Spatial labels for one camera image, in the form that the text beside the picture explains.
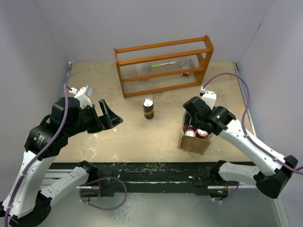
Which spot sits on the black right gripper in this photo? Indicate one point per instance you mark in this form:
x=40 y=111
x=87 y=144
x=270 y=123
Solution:
x=214 y=108

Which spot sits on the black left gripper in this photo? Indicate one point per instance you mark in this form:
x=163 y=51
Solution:
x=110 y=119

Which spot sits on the brown canvas tote bag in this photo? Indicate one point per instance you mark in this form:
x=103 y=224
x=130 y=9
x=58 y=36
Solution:
x=192 y=144

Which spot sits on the black beverage can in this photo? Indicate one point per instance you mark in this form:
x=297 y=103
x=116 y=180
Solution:
x=148 y=108

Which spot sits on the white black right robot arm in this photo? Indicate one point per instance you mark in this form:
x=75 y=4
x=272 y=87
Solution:
x=271 y=171

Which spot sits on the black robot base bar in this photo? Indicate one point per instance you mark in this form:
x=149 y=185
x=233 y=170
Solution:
x=158 y=177

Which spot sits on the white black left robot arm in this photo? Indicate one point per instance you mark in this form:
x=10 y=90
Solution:
x=28 y=204

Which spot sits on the red soda can near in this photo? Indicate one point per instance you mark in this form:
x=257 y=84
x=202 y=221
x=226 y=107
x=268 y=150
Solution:
x=201 y=134

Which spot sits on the red soda can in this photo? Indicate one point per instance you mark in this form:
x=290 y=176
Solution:
x=201 y=134
x=189 y=127

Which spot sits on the purple soda can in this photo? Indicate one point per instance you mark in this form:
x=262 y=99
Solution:
x=190 y=133

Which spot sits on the orange wooden shelf rack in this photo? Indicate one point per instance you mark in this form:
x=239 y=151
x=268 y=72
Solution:
x=152 y=61

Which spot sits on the green white marker pen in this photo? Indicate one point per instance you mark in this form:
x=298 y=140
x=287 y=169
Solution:
x=163 y=64

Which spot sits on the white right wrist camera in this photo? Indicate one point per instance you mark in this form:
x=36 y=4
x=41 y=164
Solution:
x=209 y=97

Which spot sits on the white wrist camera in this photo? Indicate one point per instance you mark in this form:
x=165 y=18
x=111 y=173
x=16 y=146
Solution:
x=83 y=95
x=209 y=97

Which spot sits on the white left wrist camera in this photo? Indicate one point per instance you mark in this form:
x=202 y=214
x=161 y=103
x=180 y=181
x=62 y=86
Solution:
x=83 y=95

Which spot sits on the aluminium front frame rail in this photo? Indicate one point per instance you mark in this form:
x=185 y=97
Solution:
x=227 y=172

